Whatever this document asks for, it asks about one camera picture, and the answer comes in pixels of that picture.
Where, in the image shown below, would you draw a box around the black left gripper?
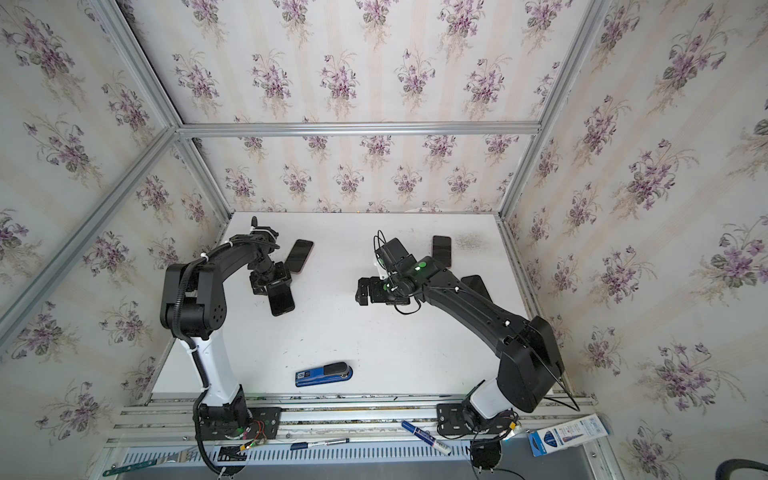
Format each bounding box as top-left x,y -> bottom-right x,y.
249,260 -> 292,296

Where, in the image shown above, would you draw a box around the black phone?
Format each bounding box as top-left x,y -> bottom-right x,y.
267,282 -> 295,317

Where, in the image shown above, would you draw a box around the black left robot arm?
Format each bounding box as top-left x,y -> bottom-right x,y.
159,222 -> 295,428

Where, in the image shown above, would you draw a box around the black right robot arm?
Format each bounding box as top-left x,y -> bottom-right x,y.
355,232 -> 565,432

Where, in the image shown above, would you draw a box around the pink-edged phone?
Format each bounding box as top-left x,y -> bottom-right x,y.
284,239 -> 314,273

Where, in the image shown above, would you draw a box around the dark phone at right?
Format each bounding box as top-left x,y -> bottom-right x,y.
431,235 -> 452,268

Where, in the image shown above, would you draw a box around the blue black stapler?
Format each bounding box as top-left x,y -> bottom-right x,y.
294,361 -> 354,388

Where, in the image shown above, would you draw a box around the black thin pen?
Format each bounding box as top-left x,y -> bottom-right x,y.
290,438 -> 350,451

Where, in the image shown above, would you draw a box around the blue marker pen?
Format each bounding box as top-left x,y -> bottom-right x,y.
401,420 -> 452,456

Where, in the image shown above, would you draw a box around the black round connector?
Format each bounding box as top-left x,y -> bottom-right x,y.
469,440 -> 502,474

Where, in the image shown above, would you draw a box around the blue white cardboard box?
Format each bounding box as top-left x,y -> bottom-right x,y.
527,414 -> 609,457

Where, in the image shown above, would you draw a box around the green metal ruler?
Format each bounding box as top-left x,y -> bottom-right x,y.
102,459 -> 158,477

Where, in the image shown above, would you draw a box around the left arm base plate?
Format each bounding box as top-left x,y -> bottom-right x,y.
201,407 -> 282,443

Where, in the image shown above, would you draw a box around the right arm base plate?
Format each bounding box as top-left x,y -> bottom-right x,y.
436,402 -> 518,438

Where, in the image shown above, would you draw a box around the aluminium rail base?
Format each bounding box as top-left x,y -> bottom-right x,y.
107,392 -> 601,448

